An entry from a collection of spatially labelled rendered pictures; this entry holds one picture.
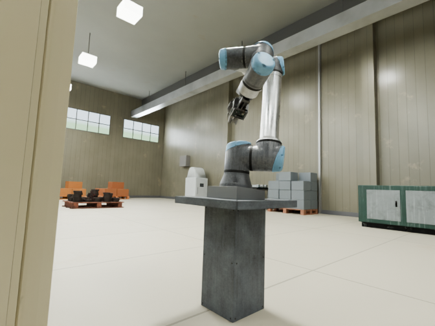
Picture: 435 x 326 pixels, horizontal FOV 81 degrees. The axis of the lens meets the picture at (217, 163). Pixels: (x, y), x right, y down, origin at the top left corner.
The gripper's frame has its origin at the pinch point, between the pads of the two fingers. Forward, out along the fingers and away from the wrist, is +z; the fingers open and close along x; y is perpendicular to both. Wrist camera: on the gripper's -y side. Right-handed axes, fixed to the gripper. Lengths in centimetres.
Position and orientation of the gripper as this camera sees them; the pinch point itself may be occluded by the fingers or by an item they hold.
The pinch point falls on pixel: (230, 119)
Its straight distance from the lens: 130.1
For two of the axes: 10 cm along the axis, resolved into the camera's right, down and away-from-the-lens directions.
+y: -1.4, 7.8, -6.1
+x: 9.3, 3.1, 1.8
